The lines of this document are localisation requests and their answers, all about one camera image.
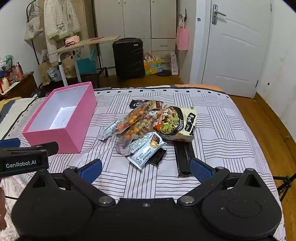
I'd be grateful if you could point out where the white snack bar packet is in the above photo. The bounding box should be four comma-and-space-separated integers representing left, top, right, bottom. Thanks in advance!
126, 132, 167, 169

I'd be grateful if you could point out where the beige tote bag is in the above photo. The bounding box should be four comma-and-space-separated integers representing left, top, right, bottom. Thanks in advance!
24, 5, 44, 42

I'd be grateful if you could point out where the metal door handle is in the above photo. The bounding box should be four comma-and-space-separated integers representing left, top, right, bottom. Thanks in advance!
212, 4, 227, 25

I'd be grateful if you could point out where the black suitcase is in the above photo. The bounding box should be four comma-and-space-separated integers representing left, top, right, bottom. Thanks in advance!
112, 38, 146, 79

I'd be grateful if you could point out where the long black packet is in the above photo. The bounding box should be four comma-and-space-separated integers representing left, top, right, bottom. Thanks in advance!
173, 139, 197, 178

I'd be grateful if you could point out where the orange and white egg packet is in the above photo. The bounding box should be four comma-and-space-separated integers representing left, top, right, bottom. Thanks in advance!
115, 100, 160, 135
117, 111, 163, 154

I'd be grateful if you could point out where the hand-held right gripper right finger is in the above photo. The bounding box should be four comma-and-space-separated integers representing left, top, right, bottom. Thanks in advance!
177, 158, 266, 207

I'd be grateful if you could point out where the dark wooden nightstand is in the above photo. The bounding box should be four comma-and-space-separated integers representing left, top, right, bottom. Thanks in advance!
0, 72, 38, 100

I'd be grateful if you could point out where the pink cardboard box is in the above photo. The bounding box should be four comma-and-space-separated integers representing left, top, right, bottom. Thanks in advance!
22, 82, 97, 154

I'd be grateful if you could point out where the white printed bag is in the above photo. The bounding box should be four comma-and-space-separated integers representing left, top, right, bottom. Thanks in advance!
47, 66, 63, 82

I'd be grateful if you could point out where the grey yellow quilt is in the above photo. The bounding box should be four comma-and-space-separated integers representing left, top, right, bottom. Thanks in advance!
0, 97, 50, 139

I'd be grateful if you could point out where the white wardrobe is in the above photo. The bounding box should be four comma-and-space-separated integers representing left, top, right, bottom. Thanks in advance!
94, 0, 179, 70

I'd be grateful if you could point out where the pink hanging bag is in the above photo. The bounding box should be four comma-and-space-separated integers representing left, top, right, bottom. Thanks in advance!
175, 26, 189, 51

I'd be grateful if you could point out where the red box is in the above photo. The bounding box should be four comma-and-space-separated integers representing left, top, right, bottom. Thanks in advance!
3, 64, 24, 82

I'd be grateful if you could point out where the noodle bag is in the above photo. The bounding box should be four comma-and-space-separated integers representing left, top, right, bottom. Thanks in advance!
154, 105, 197, 142

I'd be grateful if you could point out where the brown paper bag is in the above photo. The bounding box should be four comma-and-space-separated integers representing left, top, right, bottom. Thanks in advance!
38, 50, 53, 86
62, 54, 78, 78

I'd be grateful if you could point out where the white knitted cardigan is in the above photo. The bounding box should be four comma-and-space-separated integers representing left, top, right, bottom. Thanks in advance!
44, 0, 81, 66

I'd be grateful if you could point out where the wooden folding table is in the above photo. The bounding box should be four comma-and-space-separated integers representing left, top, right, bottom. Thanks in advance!
50, 35, 121, 88

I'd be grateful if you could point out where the striped bed sheet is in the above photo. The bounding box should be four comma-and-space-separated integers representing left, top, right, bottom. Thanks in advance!
0, 87, 284, 241

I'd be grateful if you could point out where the colourful cardboard box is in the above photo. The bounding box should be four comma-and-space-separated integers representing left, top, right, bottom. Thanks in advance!
144, 56, 163, 76

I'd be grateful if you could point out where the teal shopping bag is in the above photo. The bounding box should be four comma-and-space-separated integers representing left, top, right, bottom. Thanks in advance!
76, 50, 97, 75

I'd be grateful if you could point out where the black cracker packet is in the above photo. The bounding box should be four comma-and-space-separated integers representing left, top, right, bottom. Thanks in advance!
129, 99, 162, 111

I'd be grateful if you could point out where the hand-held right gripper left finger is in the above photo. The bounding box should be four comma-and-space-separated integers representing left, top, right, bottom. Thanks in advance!
31, 159, 116, 207

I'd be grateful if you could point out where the small black snack packet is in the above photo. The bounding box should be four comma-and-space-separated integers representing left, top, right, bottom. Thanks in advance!
148, 148, 167, 168

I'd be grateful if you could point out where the grey sausage packet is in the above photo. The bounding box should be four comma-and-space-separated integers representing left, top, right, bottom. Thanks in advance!
97, 120, 122, 140

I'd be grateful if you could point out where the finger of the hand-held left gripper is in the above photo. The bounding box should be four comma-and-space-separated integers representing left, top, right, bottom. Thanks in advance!
30, 141, 59, 155
0, 138, 21, 149

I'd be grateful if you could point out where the white door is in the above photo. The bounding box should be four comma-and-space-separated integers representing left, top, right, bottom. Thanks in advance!
201, 0, 273, 98

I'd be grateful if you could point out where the white plastic bag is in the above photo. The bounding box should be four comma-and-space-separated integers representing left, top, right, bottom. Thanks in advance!
170, 51, 179, 76

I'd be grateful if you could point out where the black tripod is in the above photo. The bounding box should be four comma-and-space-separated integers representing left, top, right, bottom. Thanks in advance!
273, 175, 296, 209

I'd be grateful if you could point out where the pink pencil case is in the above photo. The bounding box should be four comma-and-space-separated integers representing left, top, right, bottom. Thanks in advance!
65, 36, 80, 47

